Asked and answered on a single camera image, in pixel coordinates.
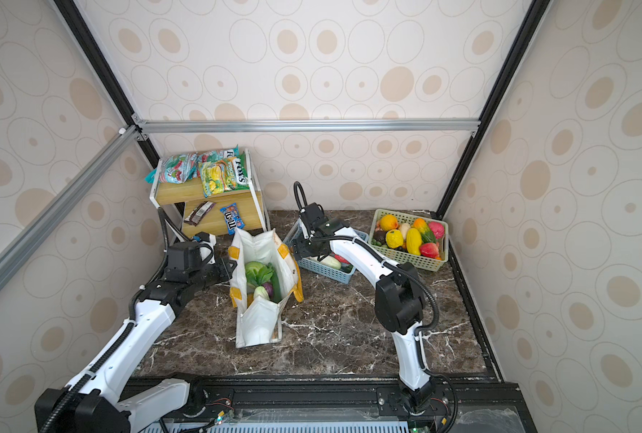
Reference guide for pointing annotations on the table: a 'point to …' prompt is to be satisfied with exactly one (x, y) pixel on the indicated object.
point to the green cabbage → (249, 269)
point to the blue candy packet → (232, 218)
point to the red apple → (429, 250)
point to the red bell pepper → (340, 258)
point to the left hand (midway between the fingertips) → (242, 258)
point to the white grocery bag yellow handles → (261, 323)
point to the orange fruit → (389, 222)
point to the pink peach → (437, 229)
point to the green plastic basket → (410, 238)
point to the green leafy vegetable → (263, 274)
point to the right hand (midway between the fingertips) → (305, 249)
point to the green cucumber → (277, 292)
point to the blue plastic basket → (312, 267)
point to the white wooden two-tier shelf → (190, 195)
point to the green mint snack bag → (235, 169)
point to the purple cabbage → (269, 288)
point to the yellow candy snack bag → (213, 178)
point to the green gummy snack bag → (178, 168)
